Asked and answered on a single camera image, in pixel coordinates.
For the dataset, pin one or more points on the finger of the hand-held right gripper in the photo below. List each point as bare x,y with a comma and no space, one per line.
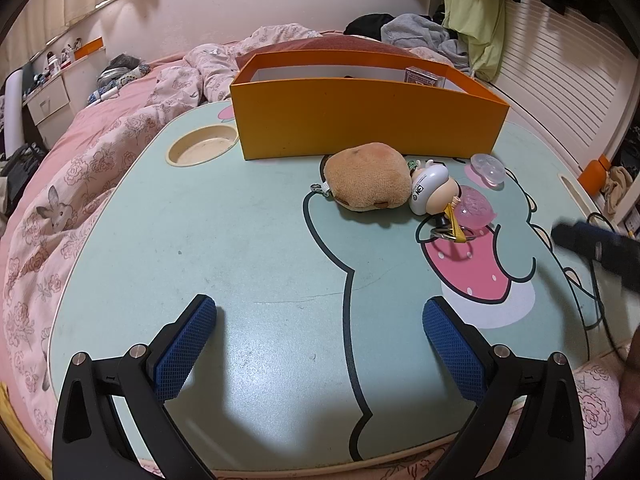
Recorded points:
595,242

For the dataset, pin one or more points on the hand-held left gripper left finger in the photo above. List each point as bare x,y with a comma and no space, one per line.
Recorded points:
186,344

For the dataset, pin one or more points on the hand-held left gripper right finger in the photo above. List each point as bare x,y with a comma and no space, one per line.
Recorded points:
454,355

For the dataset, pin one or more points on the clear plastic cap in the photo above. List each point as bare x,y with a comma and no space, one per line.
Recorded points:
487,170

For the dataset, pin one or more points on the brown plush toy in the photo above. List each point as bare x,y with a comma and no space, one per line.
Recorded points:
367,175

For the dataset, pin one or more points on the small card box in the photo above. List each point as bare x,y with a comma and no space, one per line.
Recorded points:
424,77

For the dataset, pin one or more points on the orange cardboard box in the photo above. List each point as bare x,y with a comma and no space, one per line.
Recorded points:
360,120

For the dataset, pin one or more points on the person's right forearm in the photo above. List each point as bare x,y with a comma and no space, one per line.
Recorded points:
631,385

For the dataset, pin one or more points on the beige cloth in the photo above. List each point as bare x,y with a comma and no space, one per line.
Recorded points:
616,192

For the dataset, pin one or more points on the orange bottle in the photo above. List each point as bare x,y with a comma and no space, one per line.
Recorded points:
595,175

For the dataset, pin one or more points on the white slatted door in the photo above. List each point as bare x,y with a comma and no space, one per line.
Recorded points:
560,75

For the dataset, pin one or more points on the pink floral blanket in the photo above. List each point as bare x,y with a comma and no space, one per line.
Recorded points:
75,170

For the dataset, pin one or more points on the black bag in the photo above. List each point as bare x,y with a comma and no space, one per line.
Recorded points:
20,167

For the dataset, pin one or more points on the light green garment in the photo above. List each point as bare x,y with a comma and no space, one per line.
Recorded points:
475,15

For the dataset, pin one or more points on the grey hoodie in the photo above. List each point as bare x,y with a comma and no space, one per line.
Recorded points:
425,32

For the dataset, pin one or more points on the patterned cloth bundle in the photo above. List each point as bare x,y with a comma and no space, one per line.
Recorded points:
120,77

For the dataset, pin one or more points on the white bedside cabinet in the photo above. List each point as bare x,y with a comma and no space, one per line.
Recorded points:
46,102

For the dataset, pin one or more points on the white paper roll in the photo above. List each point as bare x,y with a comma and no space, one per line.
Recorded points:
12,110

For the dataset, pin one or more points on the orange shelf box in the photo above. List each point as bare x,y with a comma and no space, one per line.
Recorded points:
89,47

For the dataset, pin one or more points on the black garment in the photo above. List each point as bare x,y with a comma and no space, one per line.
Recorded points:
367,24

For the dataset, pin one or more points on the red pillow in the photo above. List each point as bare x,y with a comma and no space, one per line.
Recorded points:
340,44

